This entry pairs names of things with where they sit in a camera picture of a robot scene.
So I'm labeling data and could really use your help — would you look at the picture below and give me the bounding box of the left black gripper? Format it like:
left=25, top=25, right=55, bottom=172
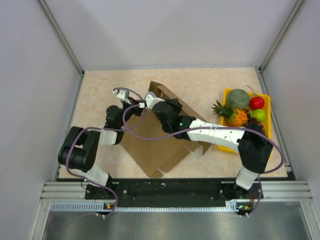
left=117, top=96, right=144, bottom=128

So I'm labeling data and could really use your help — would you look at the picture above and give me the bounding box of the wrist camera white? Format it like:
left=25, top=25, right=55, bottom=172
left=144, top=91, right=165, bottom=111
left=112, top=87, right=130, bottom=103

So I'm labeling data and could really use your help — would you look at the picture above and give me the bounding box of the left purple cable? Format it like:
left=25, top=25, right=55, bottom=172
left=66, top=86, right=148, bottom=218

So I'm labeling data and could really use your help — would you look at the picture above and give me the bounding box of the purple cable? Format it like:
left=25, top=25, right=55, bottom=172
left=66, top=86, right=148, bottom=218
left=122, top=103, right=286, bottom=217

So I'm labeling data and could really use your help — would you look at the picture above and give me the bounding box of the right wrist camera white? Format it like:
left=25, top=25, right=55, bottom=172
left=144, top=91, right=165, bottom=111

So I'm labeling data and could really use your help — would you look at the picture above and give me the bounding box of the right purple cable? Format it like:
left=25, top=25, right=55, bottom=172
left=122, top=103, right=286, bottom=217

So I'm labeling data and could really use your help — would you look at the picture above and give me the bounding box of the aluminium corner post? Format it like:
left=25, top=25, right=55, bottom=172
left=37, top=0, right=85, bottom=76
left=258, top=0, right=307, bottom=75

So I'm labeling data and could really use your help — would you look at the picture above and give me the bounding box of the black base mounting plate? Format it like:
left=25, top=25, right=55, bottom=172
left=54, top=178, right=288, bottom=208

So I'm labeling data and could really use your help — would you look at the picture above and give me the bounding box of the green netted melon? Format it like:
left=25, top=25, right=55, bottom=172
left=226, top=88, right=250, bottom=109

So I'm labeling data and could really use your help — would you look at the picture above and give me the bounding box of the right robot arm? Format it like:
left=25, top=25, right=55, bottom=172
left=145, top=95, right=273, bottom=200

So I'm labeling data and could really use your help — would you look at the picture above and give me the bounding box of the toy pineapple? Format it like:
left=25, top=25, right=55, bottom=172
left=212, top=100, right=248, bottom=127

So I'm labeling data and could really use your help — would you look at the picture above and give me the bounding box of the green apple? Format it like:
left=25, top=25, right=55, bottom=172
left=249, top=108, right=266, bottom=122

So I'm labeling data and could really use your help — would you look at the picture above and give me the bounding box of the aluminium frame rail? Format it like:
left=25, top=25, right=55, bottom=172
left=40, top=180, right=313, bottom=214

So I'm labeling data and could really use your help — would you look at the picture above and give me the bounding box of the dark purple grape bunch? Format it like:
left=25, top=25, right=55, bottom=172
left=243, top=112, right=266, bottom=133

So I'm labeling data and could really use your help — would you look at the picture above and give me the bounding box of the red apple at back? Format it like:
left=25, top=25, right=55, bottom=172
left=249, top=96, right=265, bottom=110

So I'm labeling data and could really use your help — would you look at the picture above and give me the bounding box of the left aluminium corner post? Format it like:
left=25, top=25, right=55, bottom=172
left=37, top=0, right=85, bottom=76

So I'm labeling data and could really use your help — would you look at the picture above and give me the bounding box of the yellow plastic fruit tray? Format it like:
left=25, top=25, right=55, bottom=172
left=217, top=88, right=272, bottom=154

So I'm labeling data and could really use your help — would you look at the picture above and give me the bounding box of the brown cardboard box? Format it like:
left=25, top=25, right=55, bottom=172
left=120, top=81, right=214, bottom=179

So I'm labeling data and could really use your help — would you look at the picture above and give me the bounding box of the right aluminium corner post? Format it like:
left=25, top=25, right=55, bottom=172
left=258, top=0, right=307, bottom=75

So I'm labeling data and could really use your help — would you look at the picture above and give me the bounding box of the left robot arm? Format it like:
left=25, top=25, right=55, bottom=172
left=57, top=97, right=145, bottom=199

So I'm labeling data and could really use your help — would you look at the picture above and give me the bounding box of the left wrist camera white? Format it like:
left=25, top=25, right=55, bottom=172
left=112, top=87, right=130, bottom=103

